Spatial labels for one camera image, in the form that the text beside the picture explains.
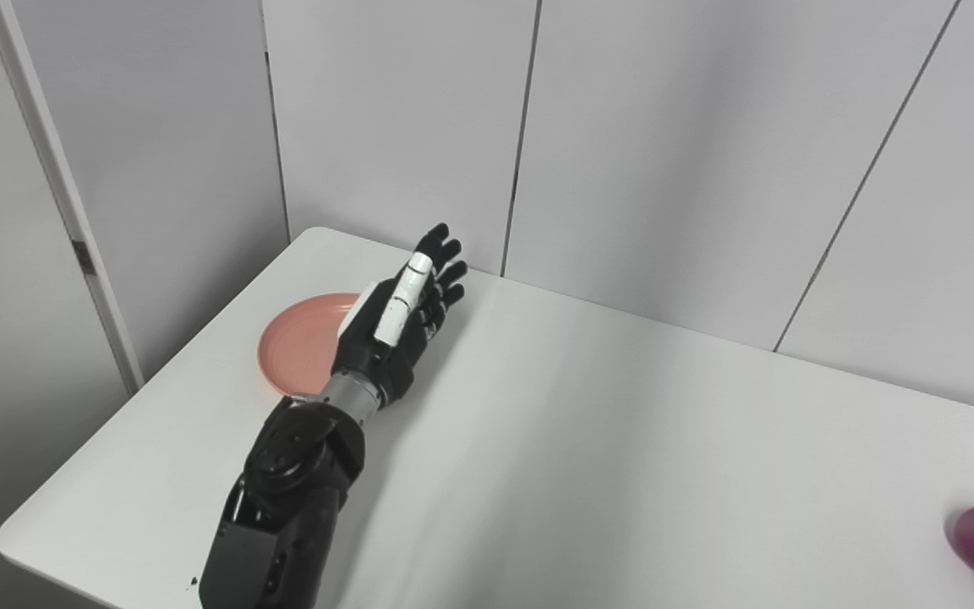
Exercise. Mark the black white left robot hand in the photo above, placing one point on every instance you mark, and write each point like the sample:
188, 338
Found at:
377, 355

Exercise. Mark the pink round plate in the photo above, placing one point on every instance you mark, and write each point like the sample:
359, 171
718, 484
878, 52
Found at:
301, 347

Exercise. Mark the dark metal hinge bracket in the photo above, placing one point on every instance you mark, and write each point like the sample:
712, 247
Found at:
84, 258

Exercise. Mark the white partition frame post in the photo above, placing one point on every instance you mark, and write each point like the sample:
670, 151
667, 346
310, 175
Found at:
56, 186

